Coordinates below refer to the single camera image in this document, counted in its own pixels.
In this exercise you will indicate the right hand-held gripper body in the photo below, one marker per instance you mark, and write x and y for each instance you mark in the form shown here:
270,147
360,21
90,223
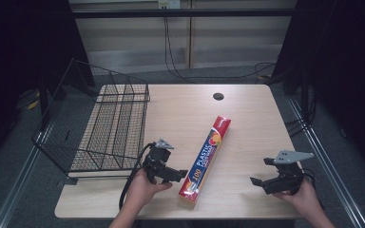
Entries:
286,177

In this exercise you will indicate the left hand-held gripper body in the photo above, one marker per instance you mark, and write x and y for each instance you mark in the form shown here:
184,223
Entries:
157,158

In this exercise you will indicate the red blue plastic wrap box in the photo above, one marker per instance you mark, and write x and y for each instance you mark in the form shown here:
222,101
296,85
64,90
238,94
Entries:
206,158

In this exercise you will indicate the person's left hand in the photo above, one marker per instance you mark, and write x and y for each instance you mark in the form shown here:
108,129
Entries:
142,190

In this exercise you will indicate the person's right hand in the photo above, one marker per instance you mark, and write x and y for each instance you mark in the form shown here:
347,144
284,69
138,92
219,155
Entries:
301,199

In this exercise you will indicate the black curtain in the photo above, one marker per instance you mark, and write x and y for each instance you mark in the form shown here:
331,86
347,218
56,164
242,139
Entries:
345,69
19,63

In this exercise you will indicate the black horizontal bar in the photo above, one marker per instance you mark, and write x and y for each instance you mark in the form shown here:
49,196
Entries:
183,13

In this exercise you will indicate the aluminium frame rail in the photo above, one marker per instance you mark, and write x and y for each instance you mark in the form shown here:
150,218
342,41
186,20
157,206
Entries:
326,171
15,186

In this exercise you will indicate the white wall power outlet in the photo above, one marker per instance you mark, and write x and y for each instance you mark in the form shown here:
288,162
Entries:
169,3

